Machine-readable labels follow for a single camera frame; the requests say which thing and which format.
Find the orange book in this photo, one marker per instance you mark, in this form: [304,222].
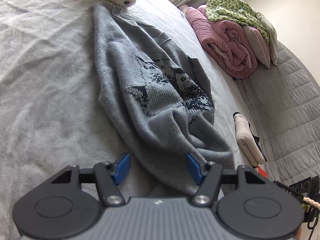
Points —
[261,171]

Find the pink folded quilt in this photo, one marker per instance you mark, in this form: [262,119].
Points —
[225,41]

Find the beige folded garment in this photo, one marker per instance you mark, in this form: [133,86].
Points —
[248,139]

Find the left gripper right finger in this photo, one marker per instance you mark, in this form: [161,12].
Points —
[208,177]

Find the grey knitted cat sweater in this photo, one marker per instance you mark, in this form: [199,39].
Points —
[157,97]

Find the grey quilted blanket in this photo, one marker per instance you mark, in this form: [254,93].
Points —
[283,109]

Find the green patterned cloth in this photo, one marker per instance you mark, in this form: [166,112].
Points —
[237,11]

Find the grey pillow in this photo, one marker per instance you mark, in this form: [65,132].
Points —
[265,52]

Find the grey bed sheet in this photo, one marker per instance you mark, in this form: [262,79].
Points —
[50,113]

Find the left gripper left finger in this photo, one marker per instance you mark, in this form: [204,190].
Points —
[108,176]

